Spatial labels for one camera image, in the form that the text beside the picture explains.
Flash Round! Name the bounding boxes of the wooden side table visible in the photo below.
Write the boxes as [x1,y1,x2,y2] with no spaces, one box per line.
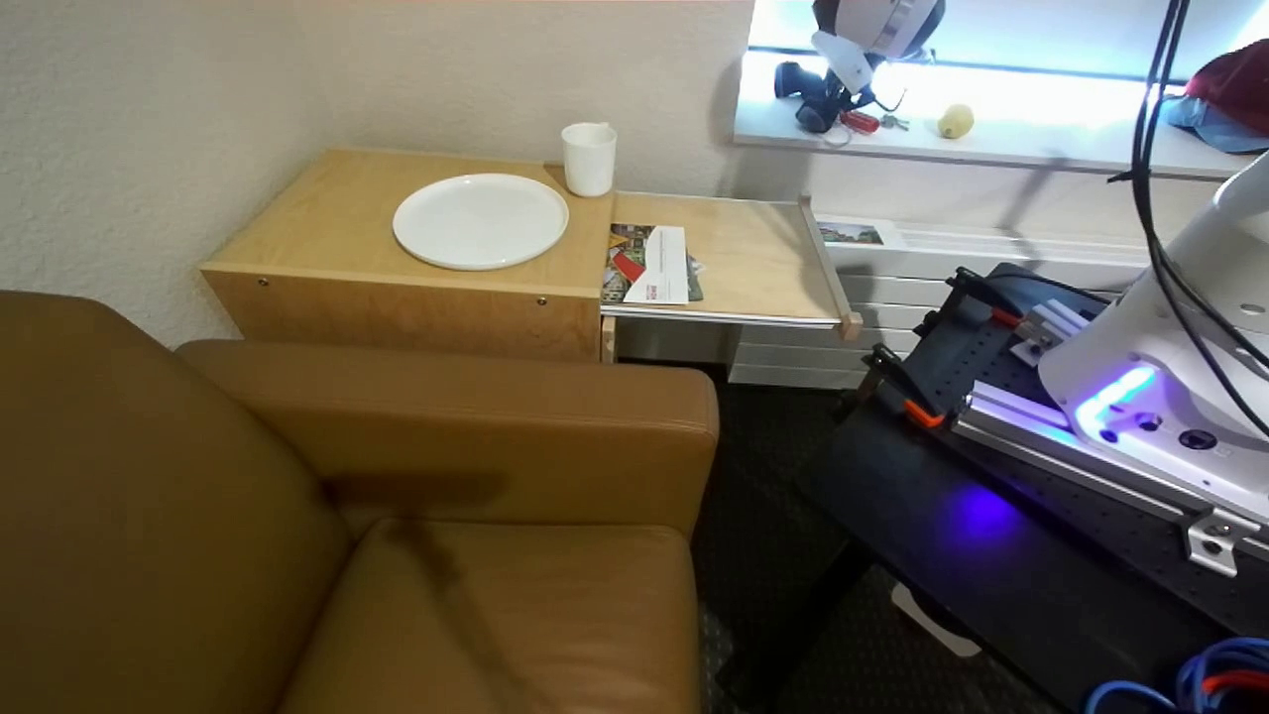
[198,143,621,368]

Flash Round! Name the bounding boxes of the yellow lemon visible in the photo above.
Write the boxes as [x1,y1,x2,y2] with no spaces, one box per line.
[935,100,980,145]

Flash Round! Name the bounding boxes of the white wall heater unit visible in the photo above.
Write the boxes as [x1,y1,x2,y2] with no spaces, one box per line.
[721,214,1159,396]

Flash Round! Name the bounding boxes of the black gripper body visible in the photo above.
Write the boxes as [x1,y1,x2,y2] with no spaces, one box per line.
[812,26,882,101]

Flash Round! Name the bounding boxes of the white mug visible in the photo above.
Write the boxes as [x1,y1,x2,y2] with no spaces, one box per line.
[558,118,621,202]

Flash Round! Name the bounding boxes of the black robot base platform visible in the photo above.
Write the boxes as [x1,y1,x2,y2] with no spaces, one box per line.
[804,257,1269,641]

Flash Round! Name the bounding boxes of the black orange clamp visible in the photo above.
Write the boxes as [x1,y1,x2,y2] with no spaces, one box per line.
[862,339,957,437]

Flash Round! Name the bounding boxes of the brown leather armchair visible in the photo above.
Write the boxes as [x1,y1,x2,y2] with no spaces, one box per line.
[0,285,725,714]

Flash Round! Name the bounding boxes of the white brochure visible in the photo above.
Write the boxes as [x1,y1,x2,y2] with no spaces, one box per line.
[615,223,701,310]

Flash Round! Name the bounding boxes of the wooden pull-out shelf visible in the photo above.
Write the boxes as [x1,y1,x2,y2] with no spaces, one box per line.
[600,190,869,335]

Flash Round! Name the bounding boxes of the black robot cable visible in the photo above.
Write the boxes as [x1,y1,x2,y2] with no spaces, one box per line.
[1105,0,1269,445]

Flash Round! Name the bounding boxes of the black sock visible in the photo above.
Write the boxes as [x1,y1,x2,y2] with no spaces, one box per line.
[771,54,882,140]

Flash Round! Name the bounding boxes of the white round plate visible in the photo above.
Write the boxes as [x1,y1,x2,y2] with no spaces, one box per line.
[389,171,576,273]

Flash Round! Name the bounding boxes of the blue cable bundle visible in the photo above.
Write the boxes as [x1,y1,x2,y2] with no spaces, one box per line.
[1084,635,1269,714]

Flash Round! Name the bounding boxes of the red cap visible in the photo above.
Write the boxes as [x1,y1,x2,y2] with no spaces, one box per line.
[1167,36,1269,157]

